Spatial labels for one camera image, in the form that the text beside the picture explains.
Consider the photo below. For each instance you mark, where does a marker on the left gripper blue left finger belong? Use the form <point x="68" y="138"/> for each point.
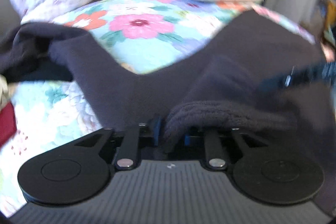
<point x="154" y="126"/>

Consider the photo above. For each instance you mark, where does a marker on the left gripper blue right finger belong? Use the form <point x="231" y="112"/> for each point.
<point x="193" y="139"/>

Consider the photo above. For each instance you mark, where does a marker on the dark purple knit sweater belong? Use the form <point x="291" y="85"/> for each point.
<point x="231" y="82"/>

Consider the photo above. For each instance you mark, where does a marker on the floral fleece blanket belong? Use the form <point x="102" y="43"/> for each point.
<point x="143" y="36"/>

